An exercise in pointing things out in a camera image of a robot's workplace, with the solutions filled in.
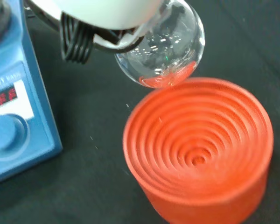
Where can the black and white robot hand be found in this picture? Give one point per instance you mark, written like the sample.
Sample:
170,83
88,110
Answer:
102,11

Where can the orange ribbed flask stand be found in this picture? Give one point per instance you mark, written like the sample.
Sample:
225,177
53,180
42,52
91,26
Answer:
200,149

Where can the black bench cloth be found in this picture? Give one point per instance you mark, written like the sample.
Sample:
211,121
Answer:
84,186

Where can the heater with blue base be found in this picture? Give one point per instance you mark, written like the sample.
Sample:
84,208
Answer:
25,70

